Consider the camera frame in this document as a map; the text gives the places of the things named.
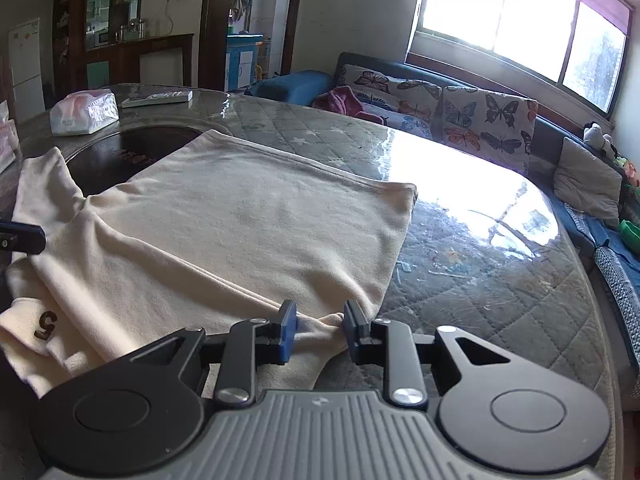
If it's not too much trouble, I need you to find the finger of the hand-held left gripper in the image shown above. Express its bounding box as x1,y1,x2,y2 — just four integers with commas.
0,220,47,256

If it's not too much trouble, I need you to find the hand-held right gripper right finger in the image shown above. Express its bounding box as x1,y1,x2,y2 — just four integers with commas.
344,300,516,407

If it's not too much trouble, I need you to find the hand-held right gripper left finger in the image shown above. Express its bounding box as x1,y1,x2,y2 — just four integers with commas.
127,300,299,407

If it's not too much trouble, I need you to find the cream long-sleeve shirt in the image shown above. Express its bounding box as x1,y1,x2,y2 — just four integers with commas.
0,129,418,398

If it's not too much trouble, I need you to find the white pink tissue pack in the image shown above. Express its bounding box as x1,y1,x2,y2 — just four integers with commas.
49,88,121,136
0,100,20,173

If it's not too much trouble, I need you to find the black round induction cooktop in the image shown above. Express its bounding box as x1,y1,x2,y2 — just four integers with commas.
65,125,206,196

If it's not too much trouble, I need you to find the white refrigerator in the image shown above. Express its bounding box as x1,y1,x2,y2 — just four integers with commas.
7,17,43,123

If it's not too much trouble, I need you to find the white remote control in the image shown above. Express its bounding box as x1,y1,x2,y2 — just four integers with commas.
121,89,194,108

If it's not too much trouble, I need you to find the dark wooden sideboard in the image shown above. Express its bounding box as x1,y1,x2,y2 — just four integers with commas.
82,33,195,93

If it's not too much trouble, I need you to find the butterfly print cushion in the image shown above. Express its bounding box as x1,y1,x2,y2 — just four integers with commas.
337,64,443,111
357,102,436,140
440,85,540,176

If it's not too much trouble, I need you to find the dark wooden shelf cabinet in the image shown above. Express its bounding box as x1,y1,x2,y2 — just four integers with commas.
52,0,146,91

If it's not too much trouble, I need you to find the pink cloth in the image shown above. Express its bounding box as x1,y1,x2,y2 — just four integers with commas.
312,85,386,123

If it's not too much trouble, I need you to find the blue sofa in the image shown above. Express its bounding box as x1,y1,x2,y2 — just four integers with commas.
245,51,640,376

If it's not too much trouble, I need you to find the patterned grey quilt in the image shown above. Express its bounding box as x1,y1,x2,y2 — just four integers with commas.
592,245,640,361

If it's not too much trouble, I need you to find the blue cabinet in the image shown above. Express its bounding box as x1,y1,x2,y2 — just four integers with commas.
225,34,264,92

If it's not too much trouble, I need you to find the grey pillow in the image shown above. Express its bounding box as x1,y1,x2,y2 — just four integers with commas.
552,136,623,221

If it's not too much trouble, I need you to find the panda plush toy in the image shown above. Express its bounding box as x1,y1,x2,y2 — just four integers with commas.
582,121,618,158

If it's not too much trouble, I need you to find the green pink plush toy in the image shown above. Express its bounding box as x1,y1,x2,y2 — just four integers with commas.
615,157,640,186

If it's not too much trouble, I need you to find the window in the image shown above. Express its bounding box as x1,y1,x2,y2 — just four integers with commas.
407,0,631,116

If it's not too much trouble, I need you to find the dark wooden door frame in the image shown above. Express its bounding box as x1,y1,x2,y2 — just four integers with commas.
197,0,307,93

